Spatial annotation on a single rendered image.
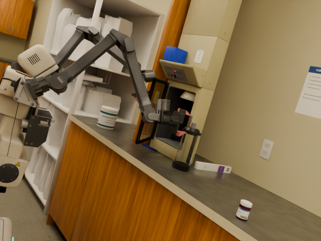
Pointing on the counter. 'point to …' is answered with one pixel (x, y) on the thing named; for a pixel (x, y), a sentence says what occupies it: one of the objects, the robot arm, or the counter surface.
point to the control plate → (175, 73)
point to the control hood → (190, 74)
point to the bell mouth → (188, 95)
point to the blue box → (175, 55)
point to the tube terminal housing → (214, 59)
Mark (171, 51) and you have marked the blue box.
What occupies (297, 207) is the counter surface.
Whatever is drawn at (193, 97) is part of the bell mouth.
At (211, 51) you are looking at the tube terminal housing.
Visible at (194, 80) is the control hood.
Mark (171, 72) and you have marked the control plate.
